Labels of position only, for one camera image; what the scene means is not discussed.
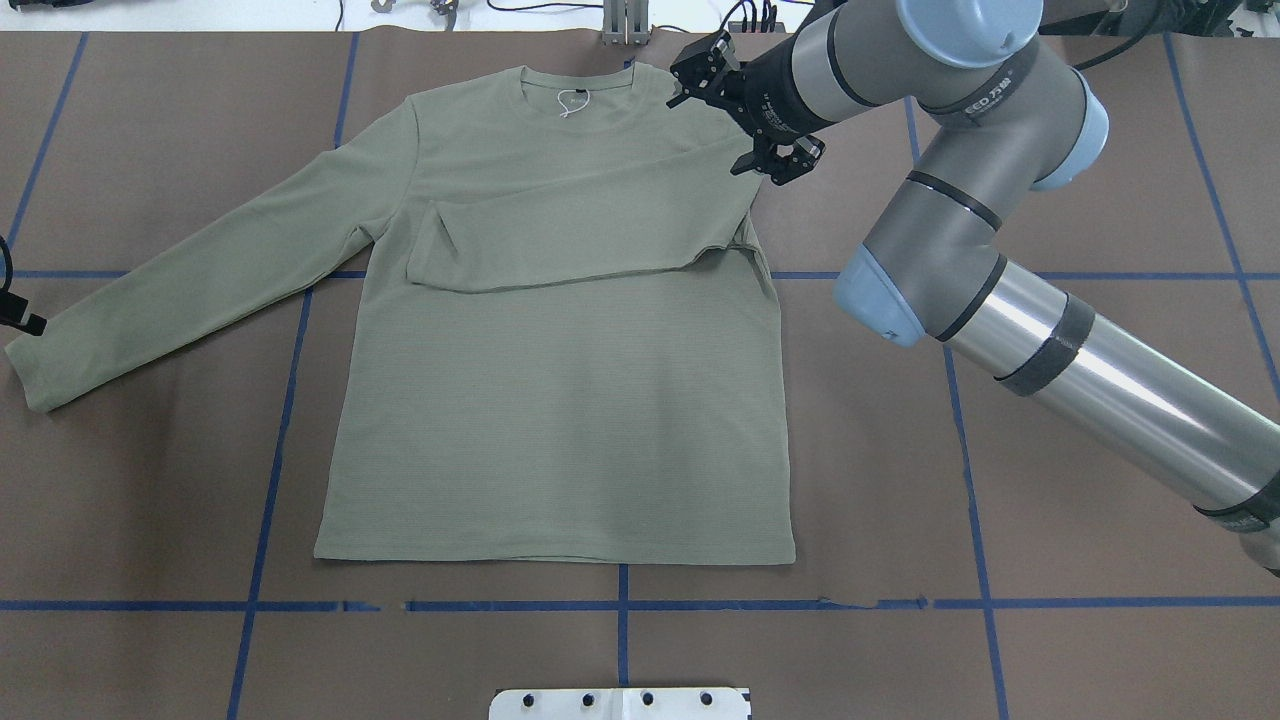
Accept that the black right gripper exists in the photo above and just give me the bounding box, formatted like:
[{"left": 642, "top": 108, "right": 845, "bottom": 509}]
[{"left": 730, "top": 60, "right": 826, "bottom": 186}]

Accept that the green long-sleeve shirt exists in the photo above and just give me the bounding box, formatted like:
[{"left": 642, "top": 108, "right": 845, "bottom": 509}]
[{"left": 6, "top": 63, "right": 796, "bottom": 566}]

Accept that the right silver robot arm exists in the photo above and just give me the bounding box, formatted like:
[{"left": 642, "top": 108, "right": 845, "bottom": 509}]
[{"left": 698, "top": 1, "right": 1279, "bottom": 573}]

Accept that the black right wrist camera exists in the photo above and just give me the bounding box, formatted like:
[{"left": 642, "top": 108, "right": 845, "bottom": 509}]
[{"left": 666, "top": 29, "right": 745, "bottom": 114}]

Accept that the aluminium frame post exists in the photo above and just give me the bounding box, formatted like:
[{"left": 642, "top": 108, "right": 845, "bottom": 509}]
[{"left": 600, "top": 0, "right": 652, "bottom": 46}]

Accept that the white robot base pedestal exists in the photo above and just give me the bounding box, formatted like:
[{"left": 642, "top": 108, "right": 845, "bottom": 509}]
[{"left": 488, "top": 685, "right": 753, "bottom": 719}]

